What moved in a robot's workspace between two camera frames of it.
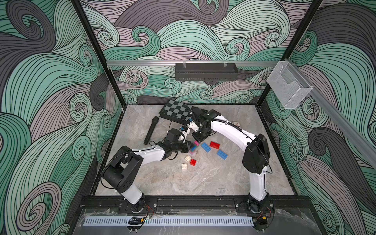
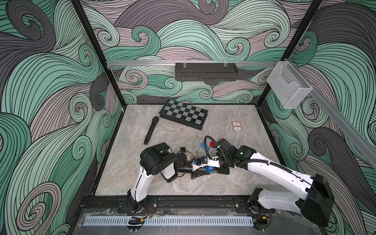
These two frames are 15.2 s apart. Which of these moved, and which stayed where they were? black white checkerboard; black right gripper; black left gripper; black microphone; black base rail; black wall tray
Moved: black left gripper; black right gripper
Stayed: black white checkerboard; black microphone; black base rail; black wall tray
